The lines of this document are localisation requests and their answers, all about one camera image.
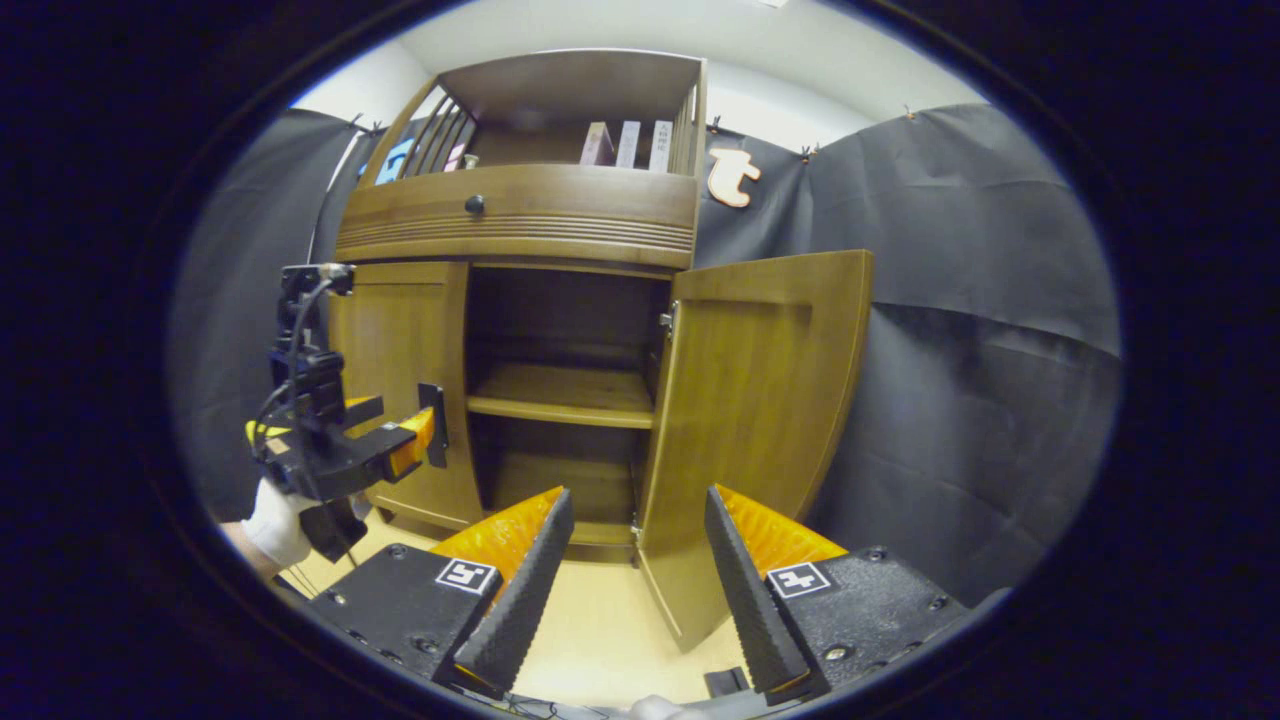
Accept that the wooden double-door shoe cabinet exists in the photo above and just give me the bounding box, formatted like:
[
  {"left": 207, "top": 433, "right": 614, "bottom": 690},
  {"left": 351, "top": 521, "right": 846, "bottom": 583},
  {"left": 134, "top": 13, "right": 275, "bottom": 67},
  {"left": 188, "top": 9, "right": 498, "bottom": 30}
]
[{"left": 325, "top": 48, "right": 709, "bottom": 566}]

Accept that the wooden cabinet inner shelf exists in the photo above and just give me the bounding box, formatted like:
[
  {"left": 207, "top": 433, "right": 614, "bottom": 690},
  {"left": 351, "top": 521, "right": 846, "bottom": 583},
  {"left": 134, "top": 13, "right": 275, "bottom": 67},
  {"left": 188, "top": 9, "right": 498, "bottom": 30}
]
[{"left": 467, "top": 362, "right": 656, "bottom": 429}]

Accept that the black backdrop cloth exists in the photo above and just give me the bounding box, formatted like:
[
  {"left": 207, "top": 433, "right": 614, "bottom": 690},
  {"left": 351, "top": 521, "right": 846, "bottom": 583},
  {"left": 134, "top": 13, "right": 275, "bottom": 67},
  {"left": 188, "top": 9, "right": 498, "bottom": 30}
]
[{"left": 165, "top": 103, "right": 1121, "bottom": 606}]

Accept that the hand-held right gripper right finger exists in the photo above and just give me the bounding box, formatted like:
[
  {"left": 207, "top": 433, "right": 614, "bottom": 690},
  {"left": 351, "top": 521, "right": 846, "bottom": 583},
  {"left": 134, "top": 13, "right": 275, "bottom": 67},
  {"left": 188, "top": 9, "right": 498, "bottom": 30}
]
[{"left": 703, "top": 484, "right": 971, "bottom": 698}]

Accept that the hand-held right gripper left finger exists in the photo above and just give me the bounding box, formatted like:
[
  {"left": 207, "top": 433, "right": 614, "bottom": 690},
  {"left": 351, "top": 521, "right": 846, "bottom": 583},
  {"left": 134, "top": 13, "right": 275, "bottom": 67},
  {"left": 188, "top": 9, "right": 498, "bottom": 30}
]
[{"left": 305, "top": 486, "right": 576, "bottom": 698}]

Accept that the wooden cabinet door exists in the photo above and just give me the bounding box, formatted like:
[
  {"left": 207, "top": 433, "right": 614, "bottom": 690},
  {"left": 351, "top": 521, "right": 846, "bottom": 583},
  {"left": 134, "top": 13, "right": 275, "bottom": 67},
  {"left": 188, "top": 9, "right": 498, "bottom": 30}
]
[
  {"left": 328, "top": 262, "right": 486, "bottom": 531},
  {"left": 635, "top": 250, "right": 874, "bottom": 653}
]

